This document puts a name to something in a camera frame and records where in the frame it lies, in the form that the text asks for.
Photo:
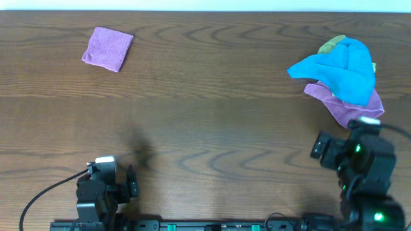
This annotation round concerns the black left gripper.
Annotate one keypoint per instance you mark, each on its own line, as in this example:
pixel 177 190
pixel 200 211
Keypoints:
pixel 131 185

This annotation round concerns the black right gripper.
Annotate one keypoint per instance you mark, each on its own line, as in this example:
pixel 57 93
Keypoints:
pixel 322 148

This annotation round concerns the blue microfiber cloth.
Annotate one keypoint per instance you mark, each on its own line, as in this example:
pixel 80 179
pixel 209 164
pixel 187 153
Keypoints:
pixel 346 70

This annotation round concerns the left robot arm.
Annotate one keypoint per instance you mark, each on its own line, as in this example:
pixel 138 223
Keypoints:
pixel 98 196

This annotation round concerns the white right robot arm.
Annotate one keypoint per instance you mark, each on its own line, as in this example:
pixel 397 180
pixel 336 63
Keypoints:
pixel 364 163

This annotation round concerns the crumpled purple cloth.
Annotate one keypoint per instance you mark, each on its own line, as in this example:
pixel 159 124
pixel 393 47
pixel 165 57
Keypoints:
pixel 341 111

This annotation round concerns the green microfiber cloth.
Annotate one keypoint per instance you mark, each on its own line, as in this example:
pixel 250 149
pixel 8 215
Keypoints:
pixel 330 45

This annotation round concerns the folded purple cloth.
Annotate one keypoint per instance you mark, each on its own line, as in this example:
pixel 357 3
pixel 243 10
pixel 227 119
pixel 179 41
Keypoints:
pixel 107 48

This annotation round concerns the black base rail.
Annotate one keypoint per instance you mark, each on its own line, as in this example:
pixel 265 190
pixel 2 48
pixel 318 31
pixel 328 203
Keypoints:
pixel 273 225

